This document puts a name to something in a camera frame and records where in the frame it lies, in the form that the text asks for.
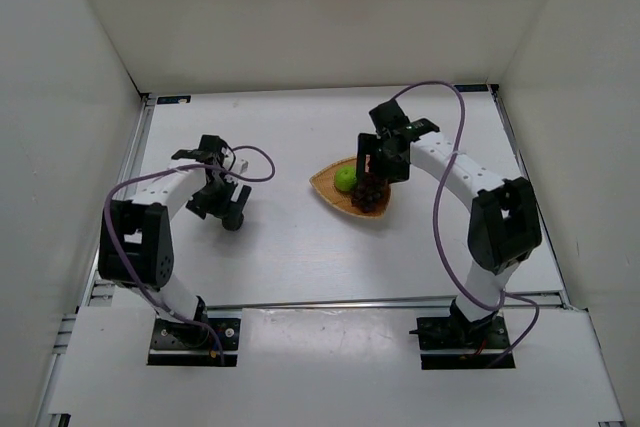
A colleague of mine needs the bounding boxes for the dark red fake grapes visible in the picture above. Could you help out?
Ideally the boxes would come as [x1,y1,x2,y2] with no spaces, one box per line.
[351,173,386,214]

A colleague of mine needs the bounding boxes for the dark purple fake plum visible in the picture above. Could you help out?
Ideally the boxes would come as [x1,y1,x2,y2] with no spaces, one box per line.
[221,212,244,232]

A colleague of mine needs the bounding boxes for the green fake apple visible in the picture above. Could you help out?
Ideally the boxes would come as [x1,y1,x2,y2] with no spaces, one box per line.
[334,165,358,193]

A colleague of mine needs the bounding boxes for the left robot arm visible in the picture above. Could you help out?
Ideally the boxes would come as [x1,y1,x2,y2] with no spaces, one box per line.
[98,135,251,352]

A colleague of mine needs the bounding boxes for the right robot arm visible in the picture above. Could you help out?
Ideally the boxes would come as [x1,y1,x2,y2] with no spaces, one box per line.
[352,100,542,348]

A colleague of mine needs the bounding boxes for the woven wicker fruit bowl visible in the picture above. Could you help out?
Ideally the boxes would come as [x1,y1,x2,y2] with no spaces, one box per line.
[309,156,391,220]

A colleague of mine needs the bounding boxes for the right blue table label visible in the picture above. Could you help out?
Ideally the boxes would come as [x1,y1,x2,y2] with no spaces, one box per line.
[454,84,489,93]

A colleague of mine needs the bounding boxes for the blue table label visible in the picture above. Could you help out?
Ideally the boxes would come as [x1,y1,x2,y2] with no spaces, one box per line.
[454,84,489,93]
[156,95,191,105]

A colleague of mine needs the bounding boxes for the left blue table label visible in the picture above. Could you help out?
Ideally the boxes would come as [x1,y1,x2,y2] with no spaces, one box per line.
[156,95,191,105]

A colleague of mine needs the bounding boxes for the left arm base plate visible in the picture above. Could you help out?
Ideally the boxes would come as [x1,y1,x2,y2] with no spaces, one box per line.
[147,316,241,368]

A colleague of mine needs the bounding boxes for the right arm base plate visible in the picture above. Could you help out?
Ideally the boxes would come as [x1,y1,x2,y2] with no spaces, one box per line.
[409,315,516,371]

